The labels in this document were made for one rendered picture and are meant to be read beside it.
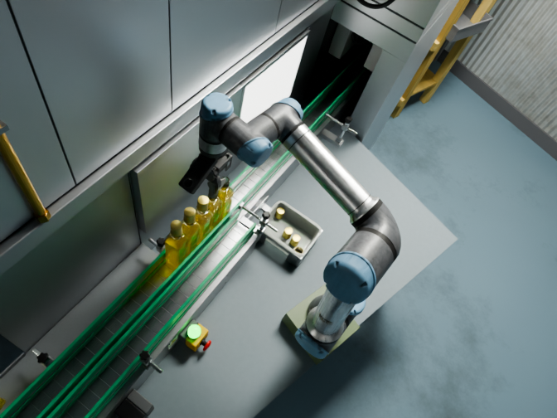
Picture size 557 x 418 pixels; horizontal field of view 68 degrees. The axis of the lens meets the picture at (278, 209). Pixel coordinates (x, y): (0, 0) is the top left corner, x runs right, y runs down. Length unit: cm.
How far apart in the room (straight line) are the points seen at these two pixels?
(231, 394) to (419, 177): 226
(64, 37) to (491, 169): 331
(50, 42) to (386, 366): 221
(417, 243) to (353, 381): 88
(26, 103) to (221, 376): 105
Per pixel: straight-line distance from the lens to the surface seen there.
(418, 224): 202
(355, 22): 191
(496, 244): 330
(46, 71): 83
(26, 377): 147
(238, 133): 97
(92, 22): 85
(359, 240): 98
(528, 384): 299
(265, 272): 166
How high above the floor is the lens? 226
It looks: 56 degrees down
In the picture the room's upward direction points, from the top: 21 degrees clockwise
